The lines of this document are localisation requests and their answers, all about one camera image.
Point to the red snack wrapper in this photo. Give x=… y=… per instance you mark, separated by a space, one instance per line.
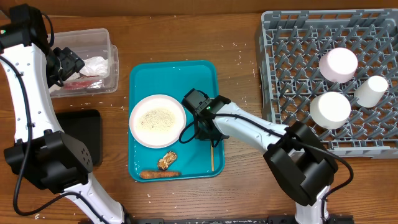
x=84 y=85

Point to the black rectangular tray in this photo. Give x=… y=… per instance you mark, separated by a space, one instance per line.
x=84 y=137

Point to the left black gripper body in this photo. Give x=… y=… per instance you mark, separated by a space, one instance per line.
x=61 y=66

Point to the grey dishwasher rack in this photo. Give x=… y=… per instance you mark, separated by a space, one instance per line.
x=289 y=47

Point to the large pink plate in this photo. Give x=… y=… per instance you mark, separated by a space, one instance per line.
x=157 y=121

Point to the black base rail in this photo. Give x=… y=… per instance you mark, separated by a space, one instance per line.
x=283 y=219

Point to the white paper cup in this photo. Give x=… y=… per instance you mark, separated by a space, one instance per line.
x=371 y=91

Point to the clear plastic waste bin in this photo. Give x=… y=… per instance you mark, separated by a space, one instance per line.
x=87 y=44

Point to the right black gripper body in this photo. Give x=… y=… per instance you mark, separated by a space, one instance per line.
x=211 y=134

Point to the wooden chopstick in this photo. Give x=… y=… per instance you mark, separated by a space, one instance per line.
x=212 y=159

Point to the gold foil wrapper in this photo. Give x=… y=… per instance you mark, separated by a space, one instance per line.
x=165 y=162

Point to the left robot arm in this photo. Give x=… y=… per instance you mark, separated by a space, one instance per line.
x=25 y=43

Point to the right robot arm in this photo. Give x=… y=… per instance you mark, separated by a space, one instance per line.
x=302 y=167

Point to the teal plastic serving tray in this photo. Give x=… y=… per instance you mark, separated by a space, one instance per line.
x=174 y=79

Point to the pale green bowl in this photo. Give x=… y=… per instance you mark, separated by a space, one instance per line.
x=330 y=110

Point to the orange carrot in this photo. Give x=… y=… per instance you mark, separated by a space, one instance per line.
x=157 y=174

